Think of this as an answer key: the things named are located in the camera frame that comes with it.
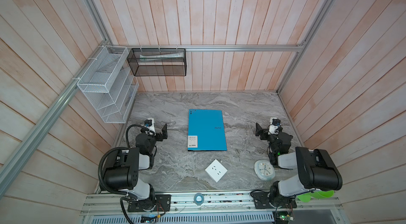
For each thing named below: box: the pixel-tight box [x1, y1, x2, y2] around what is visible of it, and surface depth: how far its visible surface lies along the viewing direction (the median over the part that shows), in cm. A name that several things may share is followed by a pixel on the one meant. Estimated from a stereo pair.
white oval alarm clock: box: [253, 159, 276, 181], surface depth 82 cm
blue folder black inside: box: [187, 108, 228, 152], surface depth 101 cm
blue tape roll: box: [193, 192, 205, 207], surface depth 76 cm
